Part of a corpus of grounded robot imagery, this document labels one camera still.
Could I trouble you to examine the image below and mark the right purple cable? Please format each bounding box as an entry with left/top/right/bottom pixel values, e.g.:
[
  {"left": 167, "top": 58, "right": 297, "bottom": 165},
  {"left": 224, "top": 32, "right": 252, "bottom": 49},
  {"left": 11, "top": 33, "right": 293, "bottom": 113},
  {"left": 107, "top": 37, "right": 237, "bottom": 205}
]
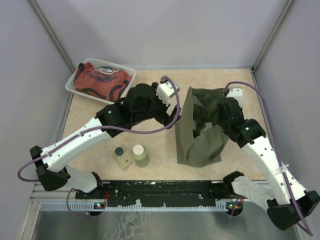
[{"left": 224, "top": 81, "right": 314, "bottom": 236}]

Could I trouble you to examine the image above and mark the square clear bottle black cap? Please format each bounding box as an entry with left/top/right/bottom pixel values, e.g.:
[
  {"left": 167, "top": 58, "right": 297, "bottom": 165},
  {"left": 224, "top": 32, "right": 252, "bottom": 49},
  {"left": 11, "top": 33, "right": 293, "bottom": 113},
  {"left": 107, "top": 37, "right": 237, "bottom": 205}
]
[{"left": 111, "top": 144, "right": 133, "bottom": 171}]

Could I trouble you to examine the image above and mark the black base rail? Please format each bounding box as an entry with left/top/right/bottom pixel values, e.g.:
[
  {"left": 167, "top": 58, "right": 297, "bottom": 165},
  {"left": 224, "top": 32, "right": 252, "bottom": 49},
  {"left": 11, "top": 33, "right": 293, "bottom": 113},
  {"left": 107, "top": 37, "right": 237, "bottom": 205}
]
[{"left": 75, "top": 180, "right": 237, "bottom": 208}]

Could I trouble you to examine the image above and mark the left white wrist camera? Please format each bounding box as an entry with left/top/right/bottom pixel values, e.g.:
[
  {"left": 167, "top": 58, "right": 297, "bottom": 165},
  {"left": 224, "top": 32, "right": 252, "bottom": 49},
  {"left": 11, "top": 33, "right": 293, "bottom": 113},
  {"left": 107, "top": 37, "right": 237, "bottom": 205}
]
[{"left": 155, "top": 75, "right": 180, "bottom": 107}]

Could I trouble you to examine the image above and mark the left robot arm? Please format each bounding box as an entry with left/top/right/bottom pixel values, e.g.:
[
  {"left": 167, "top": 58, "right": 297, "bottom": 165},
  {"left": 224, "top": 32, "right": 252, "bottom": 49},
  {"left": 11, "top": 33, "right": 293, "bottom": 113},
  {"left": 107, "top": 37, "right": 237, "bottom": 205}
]
[{"left": 30, "top": 81, "right": 180, "bottom": 199}]

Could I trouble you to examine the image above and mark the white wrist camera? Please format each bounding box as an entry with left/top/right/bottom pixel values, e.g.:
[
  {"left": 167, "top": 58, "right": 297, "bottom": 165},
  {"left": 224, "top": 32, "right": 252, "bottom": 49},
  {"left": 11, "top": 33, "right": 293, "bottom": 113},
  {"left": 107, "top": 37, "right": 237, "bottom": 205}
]
[
  {"left": 225, "top": 86, "right": 243, "bottom": 109},
  {"left": 155, "top": 75, "right": 180, "bottom": 107}
]

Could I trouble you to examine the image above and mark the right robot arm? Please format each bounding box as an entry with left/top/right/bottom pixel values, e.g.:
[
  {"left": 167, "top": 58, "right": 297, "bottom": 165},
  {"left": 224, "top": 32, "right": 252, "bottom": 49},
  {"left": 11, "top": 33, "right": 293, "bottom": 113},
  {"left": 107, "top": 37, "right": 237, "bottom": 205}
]
[{"left": 217, "top": 97, "right": 320, "bottom": 231}]

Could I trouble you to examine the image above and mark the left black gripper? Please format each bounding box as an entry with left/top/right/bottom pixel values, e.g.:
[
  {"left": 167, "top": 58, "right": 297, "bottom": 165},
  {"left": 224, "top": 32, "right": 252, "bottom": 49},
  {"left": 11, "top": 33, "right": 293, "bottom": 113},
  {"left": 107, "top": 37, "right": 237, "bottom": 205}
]
[{"left": 133, "top": 82, "right": 182, "bottom": 129}]

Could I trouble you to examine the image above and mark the green bottle white cap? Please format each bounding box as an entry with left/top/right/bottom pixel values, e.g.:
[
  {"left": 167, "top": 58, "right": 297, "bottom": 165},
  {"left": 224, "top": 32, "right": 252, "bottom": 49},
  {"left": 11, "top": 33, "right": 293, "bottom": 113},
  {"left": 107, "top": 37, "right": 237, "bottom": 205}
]
[{"left": 132, "top": 144, "right": 150, "bottom": 168}]

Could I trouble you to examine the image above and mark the olive green canvas bag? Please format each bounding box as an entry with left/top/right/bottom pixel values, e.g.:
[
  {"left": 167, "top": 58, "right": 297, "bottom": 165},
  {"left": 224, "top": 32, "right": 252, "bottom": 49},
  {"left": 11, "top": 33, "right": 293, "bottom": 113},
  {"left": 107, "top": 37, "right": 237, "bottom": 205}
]
[{"left": 174, "top": 87, "right": 229, "bottom": 168}]

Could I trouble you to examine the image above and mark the white plastic basket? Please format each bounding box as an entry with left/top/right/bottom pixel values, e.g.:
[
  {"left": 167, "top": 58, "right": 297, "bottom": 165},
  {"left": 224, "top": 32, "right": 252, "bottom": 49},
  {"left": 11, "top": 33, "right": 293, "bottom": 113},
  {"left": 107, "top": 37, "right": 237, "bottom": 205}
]
[{"left": 65, "top": 57, "right": 137, "bottom": 105}]

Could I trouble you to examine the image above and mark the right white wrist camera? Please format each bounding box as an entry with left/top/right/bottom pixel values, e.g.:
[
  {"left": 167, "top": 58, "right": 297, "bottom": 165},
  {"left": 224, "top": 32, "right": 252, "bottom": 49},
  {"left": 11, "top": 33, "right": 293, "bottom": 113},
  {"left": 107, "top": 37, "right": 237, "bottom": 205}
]
[{"left": 225, "top": 86, "right": 243, "bottom": 109}]

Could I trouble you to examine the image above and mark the red printed t-shirt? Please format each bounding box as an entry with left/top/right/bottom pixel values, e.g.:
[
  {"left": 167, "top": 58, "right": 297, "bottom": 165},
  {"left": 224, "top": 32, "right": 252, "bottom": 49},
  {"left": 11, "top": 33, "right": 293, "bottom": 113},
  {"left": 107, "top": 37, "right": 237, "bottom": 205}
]
[{"left": 73, "top": 62, "right": 132, "bottom": 102}]

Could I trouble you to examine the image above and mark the white slotted cable duct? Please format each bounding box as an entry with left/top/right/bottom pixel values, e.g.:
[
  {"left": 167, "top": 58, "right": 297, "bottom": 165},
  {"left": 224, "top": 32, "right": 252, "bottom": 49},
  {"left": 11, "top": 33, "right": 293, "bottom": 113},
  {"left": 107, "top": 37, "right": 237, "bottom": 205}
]
[{"left": 39, "top": 201, "right": 241, "bottom": 213}]

